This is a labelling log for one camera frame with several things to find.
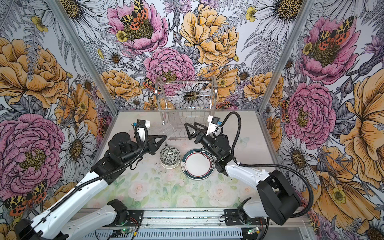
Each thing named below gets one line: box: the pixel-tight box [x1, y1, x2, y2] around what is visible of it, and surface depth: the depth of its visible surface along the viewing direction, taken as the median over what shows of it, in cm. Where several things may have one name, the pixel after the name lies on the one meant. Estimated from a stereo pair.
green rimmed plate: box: [181, 148, 215, 181], surface depth 93 cm
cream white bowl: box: [160, 162, 181, 170], surface depth 87 cm
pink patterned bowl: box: [159, 146, 181, 166], surface depth 91 cm
